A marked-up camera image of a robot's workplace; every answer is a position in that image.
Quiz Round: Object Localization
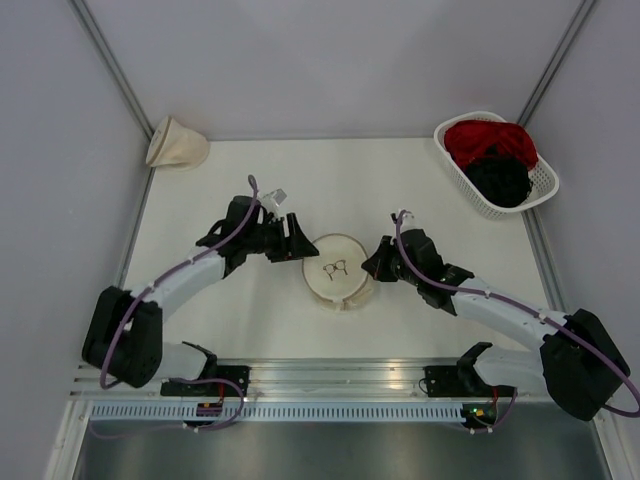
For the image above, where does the aluminium mounting rail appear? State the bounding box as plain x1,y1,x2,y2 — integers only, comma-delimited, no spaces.
68,357,615,401

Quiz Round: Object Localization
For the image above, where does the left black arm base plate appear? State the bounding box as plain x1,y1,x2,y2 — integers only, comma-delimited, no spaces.
160,365,250,398

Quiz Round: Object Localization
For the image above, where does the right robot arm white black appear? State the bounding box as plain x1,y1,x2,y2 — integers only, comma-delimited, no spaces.
361,228,639,421

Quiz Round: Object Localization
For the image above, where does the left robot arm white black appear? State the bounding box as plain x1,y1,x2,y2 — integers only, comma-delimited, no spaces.
81,196,319,396

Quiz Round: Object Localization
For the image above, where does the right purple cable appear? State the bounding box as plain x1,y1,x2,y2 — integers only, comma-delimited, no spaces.
389,209,640,417

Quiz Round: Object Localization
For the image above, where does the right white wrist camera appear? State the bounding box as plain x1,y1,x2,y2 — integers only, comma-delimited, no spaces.
391,209,418,235

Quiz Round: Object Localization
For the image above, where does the white slotted cable duct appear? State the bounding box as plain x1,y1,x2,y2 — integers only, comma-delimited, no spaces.
90,401,463,423

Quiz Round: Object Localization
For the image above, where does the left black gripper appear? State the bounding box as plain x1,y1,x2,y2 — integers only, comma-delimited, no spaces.
244,213,319,264

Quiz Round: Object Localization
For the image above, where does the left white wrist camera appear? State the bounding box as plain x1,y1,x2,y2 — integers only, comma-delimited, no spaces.
260,189,287,217

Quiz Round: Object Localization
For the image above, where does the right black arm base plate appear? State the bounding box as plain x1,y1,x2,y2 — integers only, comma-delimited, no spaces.
424,365,514,399

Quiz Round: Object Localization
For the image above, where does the white plastic laundry basket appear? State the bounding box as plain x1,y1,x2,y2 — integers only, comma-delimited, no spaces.
433,111,559,220

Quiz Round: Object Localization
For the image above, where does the black bra in basket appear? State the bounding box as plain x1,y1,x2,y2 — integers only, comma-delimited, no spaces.
464,146,532,208

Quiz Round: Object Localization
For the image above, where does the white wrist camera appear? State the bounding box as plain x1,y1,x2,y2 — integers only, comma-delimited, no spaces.
260,189,287,217
391,209,418,235

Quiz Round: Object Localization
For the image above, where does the red bra in basket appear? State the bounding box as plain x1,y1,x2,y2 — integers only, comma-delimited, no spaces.
444,120,538,171

